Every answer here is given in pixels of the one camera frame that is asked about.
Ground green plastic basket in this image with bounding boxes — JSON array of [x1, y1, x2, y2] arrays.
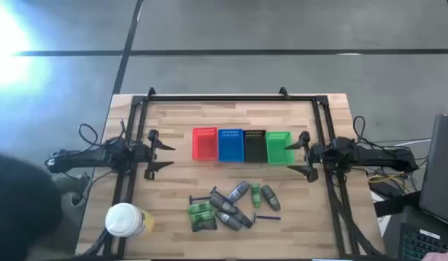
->
[[265, 130, 296, 166]]

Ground green packets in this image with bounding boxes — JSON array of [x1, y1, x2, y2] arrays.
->
[[189, 210, 215, 223]]

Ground red plastic basket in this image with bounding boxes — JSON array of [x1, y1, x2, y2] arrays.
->
[[191, 127, 219, 162]]

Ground small green bottle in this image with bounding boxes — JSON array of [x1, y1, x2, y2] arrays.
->
[[188, 201, 212, 215]]

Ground white cable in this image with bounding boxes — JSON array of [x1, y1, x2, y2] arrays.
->
[[392, 138, 432, 148]]

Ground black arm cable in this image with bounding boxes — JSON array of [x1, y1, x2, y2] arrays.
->
[[78, 117, 128, 147], [352, 115, 368, 143]]

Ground person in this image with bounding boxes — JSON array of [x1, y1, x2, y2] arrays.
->
[[0, 152, 93, 261]]

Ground black backlit keyboard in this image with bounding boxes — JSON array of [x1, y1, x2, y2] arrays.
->
[[398, 221, 448, 261]]

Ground grey toiletry bottle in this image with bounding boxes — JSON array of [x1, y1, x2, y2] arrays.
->
[[228, 180, 252, 203], [209, 195, 238, 215], [261, 184, 282, 212]]

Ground dark grey laptop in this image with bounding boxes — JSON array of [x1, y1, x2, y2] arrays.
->
[[418, 113, 448, 228]]

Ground purple pen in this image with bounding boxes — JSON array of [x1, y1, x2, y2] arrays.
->
[[252, 212, 282, 223]]

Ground yellow cable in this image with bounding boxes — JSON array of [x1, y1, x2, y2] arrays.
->
[[368, 173, 410, 184]]

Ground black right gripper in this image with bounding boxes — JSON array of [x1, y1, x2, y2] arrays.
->
[[283, 130, 333, 183]]

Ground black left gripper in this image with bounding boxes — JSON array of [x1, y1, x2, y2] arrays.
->
[[131, 129, 176, 181]]

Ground black metal rig frame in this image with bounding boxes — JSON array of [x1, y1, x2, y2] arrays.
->
[[78, 86, 386, 260]]

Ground white-lidded yellow wipes canister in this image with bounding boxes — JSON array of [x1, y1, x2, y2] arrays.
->
[[104, 202, 155, 239]]

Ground black power brick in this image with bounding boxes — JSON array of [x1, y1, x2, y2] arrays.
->
[[368, 181, 396, 199]]

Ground small green packet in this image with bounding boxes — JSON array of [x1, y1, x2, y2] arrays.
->
[[250, 182, 262, 209]]

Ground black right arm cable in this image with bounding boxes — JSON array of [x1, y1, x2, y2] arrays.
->
[[352, 115, 368, 143]]

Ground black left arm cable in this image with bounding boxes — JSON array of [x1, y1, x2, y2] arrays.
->
[[78, 117, 128, 147]]

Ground blue plastic basket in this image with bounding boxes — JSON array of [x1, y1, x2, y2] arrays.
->
[[217, 128, 245, 163]]

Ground black plastic basket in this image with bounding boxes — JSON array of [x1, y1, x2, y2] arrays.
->
[[243, 129, 268, 164]]

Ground black toiletry tube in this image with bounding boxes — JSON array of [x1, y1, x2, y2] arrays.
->
[[233, 206, 254, 229]]

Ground person's hand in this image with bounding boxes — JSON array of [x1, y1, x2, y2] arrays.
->
[[422, 252, 448, 261]]

